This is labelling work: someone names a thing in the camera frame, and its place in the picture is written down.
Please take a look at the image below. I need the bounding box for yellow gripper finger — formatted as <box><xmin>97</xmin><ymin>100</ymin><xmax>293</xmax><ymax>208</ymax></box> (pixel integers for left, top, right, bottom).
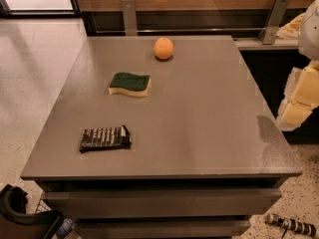
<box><xmin>276</xmin><ymin>67</ymin><xmax>319</xmax><ymax>131</ymax></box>
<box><xmin>276</xmin><ymin>13</ymin><xmax>304</xmax><ymax>39</ymax></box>

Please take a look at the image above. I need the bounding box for orange fruit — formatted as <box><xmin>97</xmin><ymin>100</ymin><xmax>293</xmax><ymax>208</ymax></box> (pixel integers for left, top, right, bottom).
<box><xmin>154</xmin><ymin>38</ymin><xmax>173</xmax><ymax>60</ymax></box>

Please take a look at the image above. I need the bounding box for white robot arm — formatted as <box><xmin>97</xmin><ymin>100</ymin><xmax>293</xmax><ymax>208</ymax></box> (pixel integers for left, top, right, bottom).
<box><xmin>276</xmin><ymin>0</ymin><xmax>319</xmax><ymax>131</ymax></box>

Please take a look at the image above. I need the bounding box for black rxbar chocolate wrapper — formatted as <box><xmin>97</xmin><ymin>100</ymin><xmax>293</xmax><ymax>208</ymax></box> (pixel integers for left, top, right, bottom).
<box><xmin>79</xmin><ymin>125</ymin><xmax>131</xmax><ymax>153</ymax></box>

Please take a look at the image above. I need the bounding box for black white striped cylinder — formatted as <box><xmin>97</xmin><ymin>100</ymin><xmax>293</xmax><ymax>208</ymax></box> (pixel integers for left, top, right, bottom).
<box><xmin>264</xmin><ymin>213</ymin><xmax>319</xmax><ymax>238</ymax></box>

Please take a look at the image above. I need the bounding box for green and yellow sponge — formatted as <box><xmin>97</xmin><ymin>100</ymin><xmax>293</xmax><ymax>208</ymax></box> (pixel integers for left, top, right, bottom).
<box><xmin>109</xmin><ymin>73</ymin><xmax>151</xmax><ymax>98</ymax></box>

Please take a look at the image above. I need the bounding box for upper grey drawer front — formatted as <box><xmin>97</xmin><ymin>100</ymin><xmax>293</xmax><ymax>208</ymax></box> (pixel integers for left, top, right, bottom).
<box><xmin>44</xmin><ymin>188</ymin><xmax>281</xmax><ymax>219</ymax></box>

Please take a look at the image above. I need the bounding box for grey drawer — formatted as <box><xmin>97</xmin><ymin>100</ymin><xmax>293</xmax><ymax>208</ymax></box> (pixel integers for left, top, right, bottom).
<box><xmin>76</xmin><ymin>220</ymin><xmax>250</xmax><ymax>239</ymax></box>
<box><xmin>44</xmin><ymin>188</ymin><xmax>281</xmax><ymax>219</ymax></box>

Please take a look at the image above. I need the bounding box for lower grey drawer front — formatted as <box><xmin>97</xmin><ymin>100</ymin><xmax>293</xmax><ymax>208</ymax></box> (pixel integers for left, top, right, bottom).
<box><xmin>76</xmin><ymin>220</ymin><xmax>250</xmax><ymax>239</ymax></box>

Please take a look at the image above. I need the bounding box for black curved chair part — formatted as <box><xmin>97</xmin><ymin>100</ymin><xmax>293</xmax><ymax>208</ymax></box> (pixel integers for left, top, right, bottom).
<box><xmin>0</xmin><ymin>184</ymin><xmax>64</xmax><ymax>239</ymax></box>

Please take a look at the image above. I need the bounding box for right metal wall bracket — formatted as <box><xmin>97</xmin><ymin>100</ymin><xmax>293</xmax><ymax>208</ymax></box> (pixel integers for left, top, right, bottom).
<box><xmin>258</xmin><ymin>0</ymin><xmax>290</xmax><ymax>45</ymax></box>

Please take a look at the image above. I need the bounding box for metal wall bracket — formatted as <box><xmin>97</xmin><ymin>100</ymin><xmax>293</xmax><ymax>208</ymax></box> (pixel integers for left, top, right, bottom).
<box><xmin>258</xmin><ymin>0</ymin><xmax>290</xmax><ymax>45</ymax></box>
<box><xmin>121</xmin><ymin>0</ymin><xmax>138</xmax><ymax>36</ymax></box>

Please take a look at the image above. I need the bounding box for left metal wall bracket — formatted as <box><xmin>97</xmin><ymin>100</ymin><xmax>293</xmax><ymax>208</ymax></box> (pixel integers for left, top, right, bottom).
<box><xmin>121</xmin><ymin>0</ymin><xmax>138</xmax><ymax>36</ymax></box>

